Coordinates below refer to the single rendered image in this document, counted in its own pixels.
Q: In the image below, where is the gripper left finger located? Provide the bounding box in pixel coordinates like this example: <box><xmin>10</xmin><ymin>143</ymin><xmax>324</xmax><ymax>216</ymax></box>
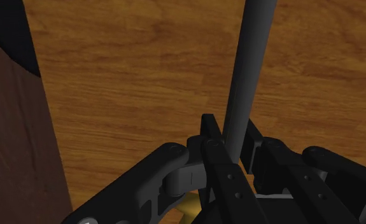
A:
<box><xmin>61</xmin><ymin>113</ymin><xmax>268</xmax><ymax>224</ymax></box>

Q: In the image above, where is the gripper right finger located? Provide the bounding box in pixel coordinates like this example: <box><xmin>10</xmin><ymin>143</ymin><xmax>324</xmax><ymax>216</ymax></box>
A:
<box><xmin>239</xmin><ymin>118</ymin><xmax>366</xmax><ymax>224</ymax></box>

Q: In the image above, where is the dark grey long rod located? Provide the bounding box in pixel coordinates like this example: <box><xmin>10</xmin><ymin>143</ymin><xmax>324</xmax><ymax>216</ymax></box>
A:
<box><xmin>222</xmin><ymin>0</ymin><xmax>278</xmax><ymax>164</ymax></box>

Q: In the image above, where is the dark brown wooden furniture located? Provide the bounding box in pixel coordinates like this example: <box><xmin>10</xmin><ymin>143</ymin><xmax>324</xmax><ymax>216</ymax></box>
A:
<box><xmin>0</xmin><ymin>29</ymin><xmax>74</xmax><ymax>224</ymax></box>

